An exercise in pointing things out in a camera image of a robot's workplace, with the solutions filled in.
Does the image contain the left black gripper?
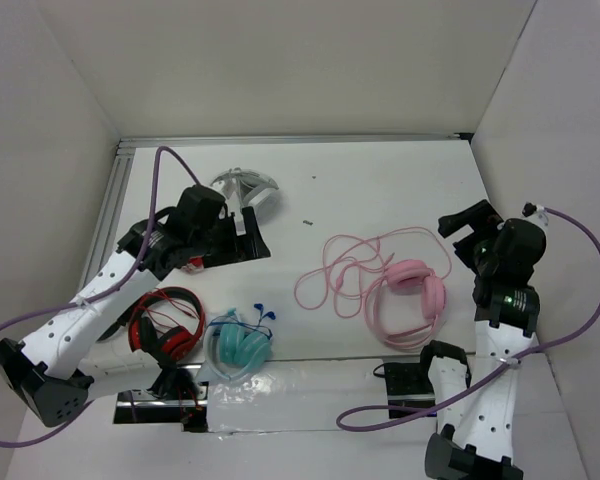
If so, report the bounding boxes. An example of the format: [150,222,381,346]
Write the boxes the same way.
[190,206,270,269]

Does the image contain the pink headphones with cable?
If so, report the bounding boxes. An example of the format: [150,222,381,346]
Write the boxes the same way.
[293,226,453,352]

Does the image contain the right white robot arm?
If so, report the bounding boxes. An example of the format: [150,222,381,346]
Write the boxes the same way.
[416,200,548,479]

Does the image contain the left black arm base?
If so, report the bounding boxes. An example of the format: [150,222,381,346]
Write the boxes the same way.
[147,368,208,433]

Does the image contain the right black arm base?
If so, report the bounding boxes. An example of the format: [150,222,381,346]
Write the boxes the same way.
[372,362,435,409]

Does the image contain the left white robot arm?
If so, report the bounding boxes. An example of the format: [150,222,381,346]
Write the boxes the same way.
[0,185,271,427]

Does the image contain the grey white headphones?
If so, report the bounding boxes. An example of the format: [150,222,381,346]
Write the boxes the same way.
[211,167,281,223]

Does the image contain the red folded headphones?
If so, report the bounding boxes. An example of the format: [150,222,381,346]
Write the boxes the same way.
[181,257,204,274]

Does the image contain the teal white headphones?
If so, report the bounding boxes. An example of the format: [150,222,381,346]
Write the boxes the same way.
[196,309,273,383]

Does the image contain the red black headphones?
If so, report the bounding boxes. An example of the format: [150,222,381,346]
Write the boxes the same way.
[125,286,206,366]

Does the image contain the blue earbuds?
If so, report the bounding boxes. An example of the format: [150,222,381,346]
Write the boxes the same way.
[253,303,276,323]

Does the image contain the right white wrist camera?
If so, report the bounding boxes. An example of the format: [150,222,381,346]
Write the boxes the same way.
[522,202,549,230]

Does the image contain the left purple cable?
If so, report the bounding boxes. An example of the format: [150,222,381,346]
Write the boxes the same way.
[0,146,201,449]

